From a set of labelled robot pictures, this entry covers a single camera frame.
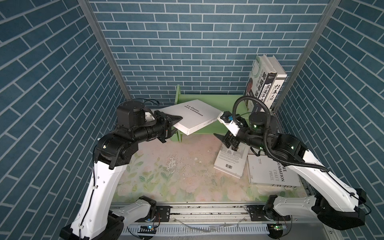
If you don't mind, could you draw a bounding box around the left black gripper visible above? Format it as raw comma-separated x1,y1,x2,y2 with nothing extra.
131,110,183,145

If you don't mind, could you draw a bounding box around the white La Dame aux camelias book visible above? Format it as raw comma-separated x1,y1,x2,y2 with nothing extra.
160,100,223,136

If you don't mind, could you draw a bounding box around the white book with barcode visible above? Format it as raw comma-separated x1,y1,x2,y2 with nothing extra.
214,143,250,179

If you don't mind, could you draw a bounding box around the white Loewe Foundation Craft Prize book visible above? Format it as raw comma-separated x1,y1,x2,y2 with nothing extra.
248,155,301,188

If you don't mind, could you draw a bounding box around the Chinese book with man portrait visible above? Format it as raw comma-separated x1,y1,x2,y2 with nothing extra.
244,55,279,109

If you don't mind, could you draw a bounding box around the large white black-spine book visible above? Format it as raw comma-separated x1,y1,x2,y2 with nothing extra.
264,57,288,110

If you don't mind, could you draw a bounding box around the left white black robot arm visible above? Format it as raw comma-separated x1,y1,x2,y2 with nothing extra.
60,100,182,240

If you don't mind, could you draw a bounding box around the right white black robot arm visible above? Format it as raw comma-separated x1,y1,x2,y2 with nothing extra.
215,111,367,230

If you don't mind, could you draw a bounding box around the green two-tier shelf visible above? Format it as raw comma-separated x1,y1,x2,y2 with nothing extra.
171,85,242,143

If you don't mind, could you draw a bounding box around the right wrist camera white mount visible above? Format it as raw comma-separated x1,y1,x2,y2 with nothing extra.
217,111,241,137

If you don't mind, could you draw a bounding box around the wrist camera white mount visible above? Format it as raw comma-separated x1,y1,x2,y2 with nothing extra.
144,110,157,127
217,111,241,137

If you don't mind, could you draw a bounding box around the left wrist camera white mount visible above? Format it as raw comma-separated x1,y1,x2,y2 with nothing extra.
144,110,157,127

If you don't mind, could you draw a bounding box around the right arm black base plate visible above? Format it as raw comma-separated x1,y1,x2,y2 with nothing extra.
246,205,269,222

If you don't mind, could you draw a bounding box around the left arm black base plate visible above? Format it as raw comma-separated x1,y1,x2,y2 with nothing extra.
149,206,171,223

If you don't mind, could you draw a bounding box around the aluminium mounting rail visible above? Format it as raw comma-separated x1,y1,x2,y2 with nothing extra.
85,202,334,226

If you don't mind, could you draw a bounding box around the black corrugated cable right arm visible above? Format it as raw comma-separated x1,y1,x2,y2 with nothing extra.
231,95,331,173

